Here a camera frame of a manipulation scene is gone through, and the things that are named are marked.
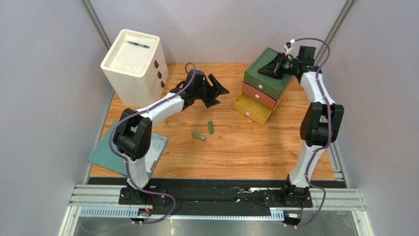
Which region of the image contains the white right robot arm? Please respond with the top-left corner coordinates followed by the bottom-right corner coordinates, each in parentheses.
top-left (258, 46), bottom-right (344, 204)

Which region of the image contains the aluminium frame rail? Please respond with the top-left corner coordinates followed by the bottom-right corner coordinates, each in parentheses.
top-left (60, 178), bottom-right (373, 236)

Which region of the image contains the red drawer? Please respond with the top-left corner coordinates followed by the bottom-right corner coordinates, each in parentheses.
top-left (241, 82), bottom-right (280, 109)

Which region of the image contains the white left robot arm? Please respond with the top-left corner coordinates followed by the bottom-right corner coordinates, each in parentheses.
top-left (108, 69), bottom-right (229, 194)

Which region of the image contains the white drawer cabinet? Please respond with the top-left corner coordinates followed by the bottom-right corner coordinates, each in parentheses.
top-left (100, 29), bottom-right (168, 107)

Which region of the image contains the yellow bottom drawer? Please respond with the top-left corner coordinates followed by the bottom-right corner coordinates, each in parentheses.
top-left (233, 92), bottom-right (274, 126)

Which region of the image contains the green top drawer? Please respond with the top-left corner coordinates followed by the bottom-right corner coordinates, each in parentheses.
top-left (244, 71), bottom-right (288, 100)

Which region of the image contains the blue pen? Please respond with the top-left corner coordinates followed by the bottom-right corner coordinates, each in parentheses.
top-left (127, 41), bottom-right (150, 49)

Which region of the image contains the green drawer cabinet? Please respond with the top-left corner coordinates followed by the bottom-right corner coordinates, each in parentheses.
top-left (241, 47), bottom-right (293, 110)

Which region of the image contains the light green lipstick tube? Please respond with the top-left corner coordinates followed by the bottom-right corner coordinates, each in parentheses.
top-left (192, 132), bottom-right (206, 141)

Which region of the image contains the teal green mat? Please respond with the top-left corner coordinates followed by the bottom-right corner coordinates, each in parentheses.
top-left (88, 121), bottom-right (169, 177)

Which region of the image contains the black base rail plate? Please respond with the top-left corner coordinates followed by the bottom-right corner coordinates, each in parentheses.
top-left (118, 182), bottom-right (313, 216)

